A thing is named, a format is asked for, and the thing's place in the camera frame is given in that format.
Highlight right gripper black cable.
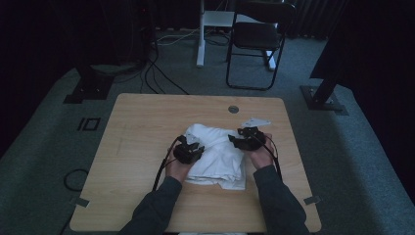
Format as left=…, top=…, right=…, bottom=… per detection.
left=256, top=134, right=284, bottom=183

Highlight black stand with base plate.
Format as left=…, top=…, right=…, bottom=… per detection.
left=300, top=70, right=349, bottom=117
left=63, top=62, right=115, bottom=105

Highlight white desk frame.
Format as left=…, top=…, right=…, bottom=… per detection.
left=196, top=0, right=279, bottom=71

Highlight white skirt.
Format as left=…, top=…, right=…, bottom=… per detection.
left=183, top=122, right=248, bottom=192

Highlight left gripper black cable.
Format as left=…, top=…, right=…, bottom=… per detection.
left=152, top=135, right=183, bottom=193

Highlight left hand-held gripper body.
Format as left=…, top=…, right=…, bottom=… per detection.
left=172, top=134, right=201, bottom=165

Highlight white floor cable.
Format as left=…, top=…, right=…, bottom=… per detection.
left=156, top=26, right=201, bottom=47

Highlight black folding chair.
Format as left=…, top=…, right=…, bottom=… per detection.
left=225, top=0, right=297, bottom=92

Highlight dark curtain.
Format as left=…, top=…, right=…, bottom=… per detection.
left=0, top=0, right=81, bottom=160
left=308, top=0, right=415, bottom=205

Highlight grey tape piece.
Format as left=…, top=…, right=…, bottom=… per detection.
left=74, top=197, right=91, bottom=209
left=302, top=195, right=322, bottom=207

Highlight black floor cables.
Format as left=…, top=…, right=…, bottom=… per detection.
left=139, top=48, right=191, bottom=96

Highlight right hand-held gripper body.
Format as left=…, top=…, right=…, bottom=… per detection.
left=240, top=117, right=272, bottom=152

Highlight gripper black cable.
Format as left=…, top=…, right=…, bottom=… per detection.
left=152, top=135, right=183, bottom=193
left=256, top=134, right=284, bottom=183

